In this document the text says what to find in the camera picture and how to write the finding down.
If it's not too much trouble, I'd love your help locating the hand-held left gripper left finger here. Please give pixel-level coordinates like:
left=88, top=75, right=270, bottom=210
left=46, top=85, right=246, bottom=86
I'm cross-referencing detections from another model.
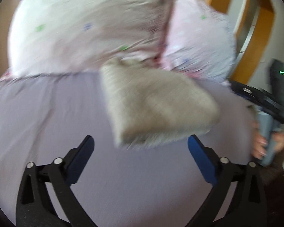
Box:
left=16, top=135, right=95, bottom=227

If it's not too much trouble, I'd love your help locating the person's right hand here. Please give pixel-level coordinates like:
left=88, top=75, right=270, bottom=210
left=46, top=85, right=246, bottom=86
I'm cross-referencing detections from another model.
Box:
left=252, top=120, right=284, bottom=160

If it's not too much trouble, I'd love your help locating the wooden door frame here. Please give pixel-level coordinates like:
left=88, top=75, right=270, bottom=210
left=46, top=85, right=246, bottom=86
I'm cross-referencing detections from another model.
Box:
left=207, top=0, right=275, bottom=83

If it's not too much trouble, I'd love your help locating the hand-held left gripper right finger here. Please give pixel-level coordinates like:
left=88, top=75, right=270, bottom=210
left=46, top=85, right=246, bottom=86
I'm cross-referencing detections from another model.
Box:
left=185, top=134, right=267, bottom=227

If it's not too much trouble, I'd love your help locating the lavender bed sheet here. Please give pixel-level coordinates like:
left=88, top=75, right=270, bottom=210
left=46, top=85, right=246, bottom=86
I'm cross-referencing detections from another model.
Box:
left=0, top=71, right=259, bottom=227

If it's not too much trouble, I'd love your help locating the pink patterned pillow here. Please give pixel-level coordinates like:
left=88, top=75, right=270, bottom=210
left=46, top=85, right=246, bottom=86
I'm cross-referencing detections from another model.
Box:
left=0, top=0, right=238, bottom=87

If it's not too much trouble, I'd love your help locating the beige small garment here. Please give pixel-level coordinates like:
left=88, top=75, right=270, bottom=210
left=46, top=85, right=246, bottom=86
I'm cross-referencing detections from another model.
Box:
left=100, top=57, right=221, bottom=150

